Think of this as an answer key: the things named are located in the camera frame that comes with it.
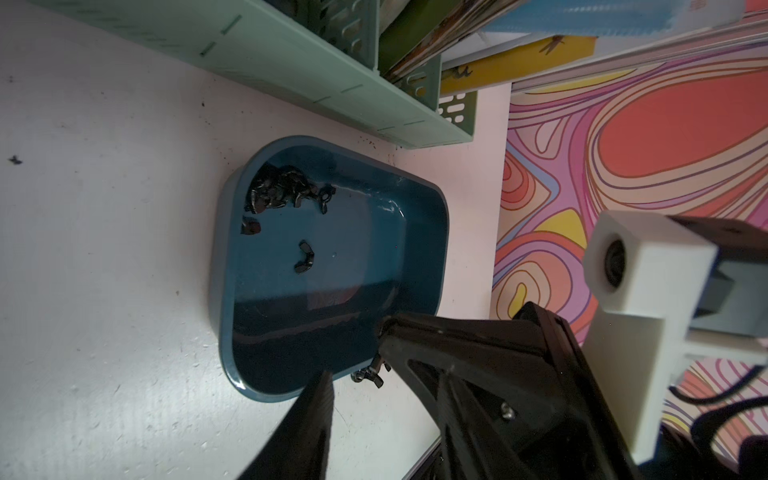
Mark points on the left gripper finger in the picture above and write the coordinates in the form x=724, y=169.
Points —
x=299, y=447

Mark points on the teal plastic storage tray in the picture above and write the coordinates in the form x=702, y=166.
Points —
x=380, y=248

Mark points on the mint green file organizer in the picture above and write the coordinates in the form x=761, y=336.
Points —
x=324, y=59

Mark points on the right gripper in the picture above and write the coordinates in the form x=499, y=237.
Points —
x=512, y=399

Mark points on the pile of black wing nuts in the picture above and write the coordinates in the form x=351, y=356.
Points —
x=275, y=187

